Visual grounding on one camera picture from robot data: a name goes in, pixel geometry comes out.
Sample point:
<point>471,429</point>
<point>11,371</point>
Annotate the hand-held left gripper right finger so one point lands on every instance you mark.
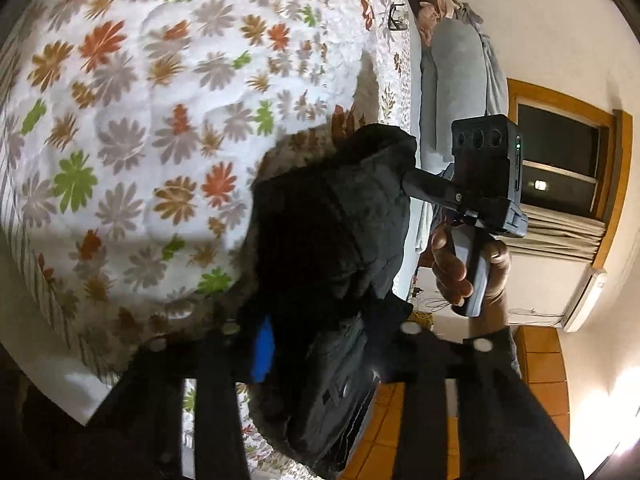
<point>425,360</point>

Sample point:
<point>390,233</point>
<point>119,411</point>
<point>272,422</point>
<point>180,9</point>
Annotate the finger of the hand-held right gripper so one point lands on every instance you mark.
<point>432,191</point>

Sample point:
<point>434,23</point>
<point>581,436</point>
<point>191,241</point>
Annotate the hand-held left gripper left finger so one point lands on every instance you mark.
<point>262,355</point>

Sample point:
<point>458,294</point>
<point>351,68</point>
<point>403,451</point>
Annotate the black pants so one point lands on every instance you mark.
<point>325,235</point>

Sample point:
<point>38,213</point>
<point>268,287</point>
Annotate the person's right forearm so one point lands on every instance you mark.
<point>492,345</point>

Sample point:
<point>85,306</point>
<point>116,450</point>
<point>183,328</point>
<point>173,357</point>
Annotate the person's right hand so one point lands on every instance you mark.
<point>450,270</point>

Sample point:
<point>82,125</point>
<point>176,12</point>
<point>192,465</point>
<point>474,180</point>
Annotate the wooden-framed window with curtain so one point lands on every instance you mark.
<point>565,140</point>

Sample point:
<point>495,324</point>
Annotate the beige curtain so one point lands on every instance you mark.
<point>560,235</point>

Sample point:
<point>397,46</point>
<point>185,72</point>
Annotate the blue-grey pillow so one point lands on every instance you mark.
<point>495,70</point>
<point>452,75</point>

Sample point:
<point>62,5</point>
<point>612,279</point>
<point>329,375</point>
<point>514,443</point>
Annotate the white air conditioner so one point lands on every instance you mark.
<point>585,300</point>

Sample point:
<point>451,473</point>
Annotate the beige crumpled cloth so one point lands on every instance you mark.
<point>440,5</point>

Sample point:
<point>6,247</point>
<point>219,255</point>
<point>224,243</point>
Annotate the floral quilt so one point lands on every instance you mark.
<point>125,135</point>

